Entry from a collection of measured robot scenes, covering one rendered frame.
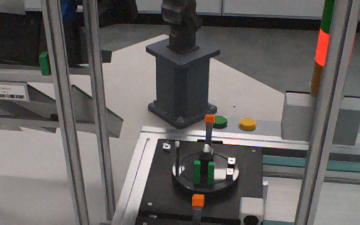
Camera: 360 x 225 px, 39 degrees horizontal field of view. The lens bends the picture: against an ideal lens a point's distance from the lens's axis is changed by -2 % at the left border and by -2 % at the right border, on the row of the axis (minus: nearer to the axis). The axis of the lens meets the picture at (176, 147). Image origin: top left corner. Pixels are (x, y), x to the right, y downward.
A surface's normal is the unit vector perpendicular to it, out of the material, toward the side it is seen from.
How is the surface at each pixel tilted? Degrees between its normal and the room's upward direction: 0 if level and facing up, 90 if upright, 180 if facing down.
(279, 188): 0
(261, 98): 0
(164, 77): 88
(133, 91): 0
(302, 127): 90
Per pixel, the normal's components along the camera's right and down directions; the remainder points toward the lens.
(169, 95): -0.76, 0.39
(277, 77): 0.00, -0.81
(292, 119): -0.13, 0.59
